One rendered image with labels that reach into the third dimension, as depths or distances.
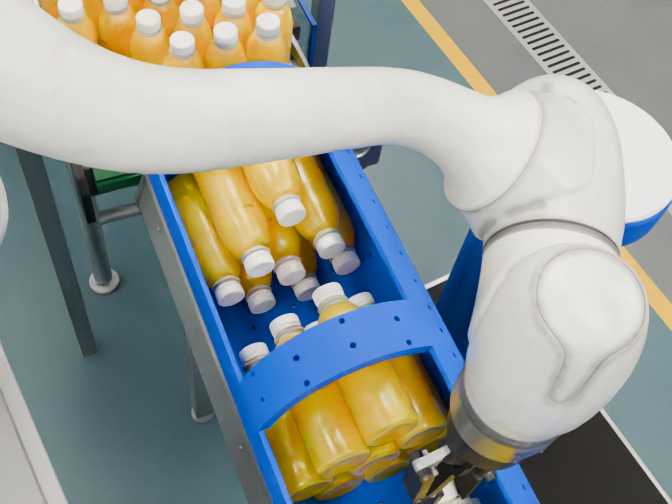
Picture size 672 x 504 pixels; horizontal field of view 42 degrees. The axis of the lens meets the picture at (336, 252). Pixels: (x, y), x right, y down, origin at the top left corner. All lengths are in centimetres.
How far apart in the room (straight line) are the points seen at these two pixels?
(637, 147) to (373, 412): 74
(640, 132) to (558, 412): 101
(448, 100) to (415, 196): 203
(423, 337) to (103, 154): 61
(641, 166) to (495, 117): 88
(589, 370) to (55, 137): 34
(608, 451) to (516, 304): 171
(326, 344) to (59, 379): 143
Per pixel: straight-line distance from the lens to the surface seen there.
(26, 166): 166
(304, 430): 104
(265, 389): 101
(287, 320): 110
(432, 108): 61
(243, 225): 115
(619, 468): 225
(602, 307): 55
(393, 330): 99
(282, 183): 114
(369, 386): 101
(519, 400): 59
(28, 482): 110
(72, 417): 229
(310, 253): 128
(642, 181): 149
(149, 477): 221
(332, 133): 55
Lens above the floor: 210
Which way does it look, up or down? 58 degrees down
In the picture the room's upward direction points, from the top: 12 degrees clockwise
